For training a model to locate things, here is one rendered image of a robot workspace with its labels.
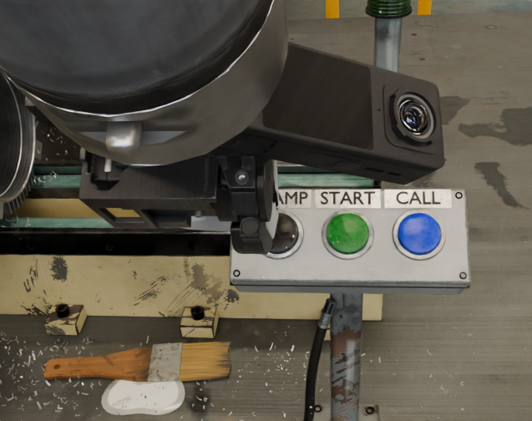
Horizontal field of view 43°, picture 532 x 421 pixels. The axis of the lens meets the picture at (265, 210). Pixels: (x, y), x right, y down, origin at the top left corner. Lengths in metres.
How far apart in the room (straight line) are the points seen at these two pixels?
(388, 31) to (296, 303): 0.41
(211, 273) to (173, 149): 0.55
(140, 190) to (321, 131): 0.08
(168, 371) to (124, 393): 0.05
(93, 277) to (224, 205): 0.50
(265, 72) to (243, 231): 0.12
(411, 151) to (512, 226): 0.66
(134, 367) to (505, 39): 1.07
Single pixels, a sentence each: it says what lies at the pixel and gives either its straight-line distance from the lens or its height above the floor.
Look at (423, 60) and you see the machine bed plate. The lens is 1.41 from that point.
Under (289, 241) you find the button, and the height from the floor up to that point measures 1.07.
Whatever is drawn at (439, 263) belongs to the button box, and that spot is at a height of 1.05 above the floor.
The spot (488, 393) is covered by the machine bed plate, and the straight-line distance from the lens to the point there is 0.74.
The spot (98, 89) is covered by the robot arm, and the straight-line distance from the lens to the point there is 0.17.
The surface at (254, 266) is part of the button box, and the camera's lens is 0.48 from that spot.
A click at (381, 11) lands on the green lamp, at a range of 0.96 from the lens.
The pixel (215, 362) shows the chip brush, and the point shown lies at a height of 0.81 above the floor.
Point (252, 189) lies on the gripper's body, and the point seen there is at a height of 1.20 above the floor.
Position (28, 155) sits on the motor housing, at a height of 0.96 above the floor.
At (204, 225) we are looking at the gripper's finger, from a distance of 0.39.
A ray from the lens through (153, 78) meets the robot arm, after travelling 0.17.
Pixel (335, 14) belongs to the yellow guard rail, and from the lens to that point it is 3.06.
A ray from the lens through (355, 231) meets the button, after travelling 0.48.
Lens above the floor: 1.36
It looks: 36 degrees down
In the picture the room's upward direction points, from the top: 4 degrees counter-clockwise
